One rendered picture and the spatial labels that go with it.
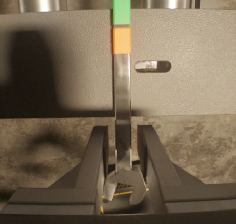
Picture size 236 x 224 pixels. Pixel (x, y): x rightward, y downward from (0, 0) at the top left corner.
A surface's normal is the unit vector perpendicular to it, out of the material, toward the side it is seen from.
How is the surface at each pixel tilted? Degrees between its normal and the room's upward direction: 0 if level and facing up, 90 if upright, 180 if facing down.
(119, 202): 0
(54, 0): 48
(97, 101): 0
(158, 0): 25
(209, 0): 0
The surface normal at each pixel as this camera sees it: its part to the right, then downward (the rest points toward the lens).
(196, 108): 0.00, 0.28
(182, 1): 0.44, 0.24
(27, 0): -0.24, 0.28
